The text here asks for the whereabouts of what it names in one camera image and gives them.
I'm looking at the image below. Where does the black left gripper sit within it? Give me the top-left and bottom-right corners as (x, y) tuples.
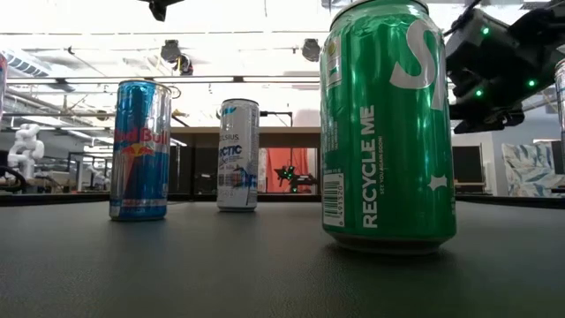
(139, 0), (185, 22)

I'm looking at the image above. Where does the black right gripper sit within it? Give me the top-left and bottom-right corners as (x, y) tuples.
(445, 8), (531, 135)

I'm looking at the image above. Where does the blue silver Red Bull can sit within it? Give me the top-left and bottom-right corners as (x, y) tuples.
(109, 79), (173, 222)

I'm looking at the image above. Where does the white Celsius can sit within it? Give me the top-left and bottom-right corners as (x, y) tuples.
(215, 97), (260, 213)

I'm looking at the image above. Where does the black ceiling fixture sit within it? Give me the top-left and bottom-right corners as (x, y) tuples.
(301, 38), (322, 63)
(160, 39), (182, 63)

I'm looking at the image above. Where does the black background monitor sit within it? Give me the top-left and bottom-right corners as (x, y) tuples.
(452, 145), (486, 185)

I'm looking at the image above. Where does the yellow black ceiling device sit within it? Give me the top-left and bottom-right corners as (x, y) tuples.
(174, 53), (194, 76)

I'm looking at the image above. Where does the leaf pattern curtain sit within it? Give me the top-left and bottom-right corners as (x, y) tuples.
(501, 140), (565, 198)

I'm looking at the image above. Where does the long ceiling light strip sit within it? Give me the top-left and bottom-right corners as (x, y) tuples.
(6, 75), (322, 85)

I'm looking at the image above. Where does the black partition panel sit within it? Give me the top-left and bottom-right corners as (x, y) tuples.
(169, 146), (218, 195)

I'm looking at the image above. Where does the orange fabric panel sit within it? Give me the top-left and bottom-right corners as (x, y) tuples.
(263, 148), (310, 194)

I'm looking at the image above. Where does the black table mat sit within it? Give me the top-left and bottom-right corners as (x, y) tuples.
(0, 201), (565, 318)

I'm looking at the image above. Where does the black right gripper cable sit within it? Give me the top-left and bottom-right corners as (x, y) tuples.
(443, 0), (483, 36)

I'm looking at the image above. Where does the silver ventilation duct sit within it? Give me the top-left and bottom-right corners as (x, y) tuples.
(2, 47), (52, 79)

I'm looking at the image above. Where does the black metal workbench frame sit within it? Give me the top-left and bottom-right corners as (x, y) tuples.
(65, 151), (111, 193)

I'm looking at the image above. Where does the black cable loop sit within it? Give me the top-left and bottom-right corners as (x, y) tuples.
(0, 165), (26, 193)

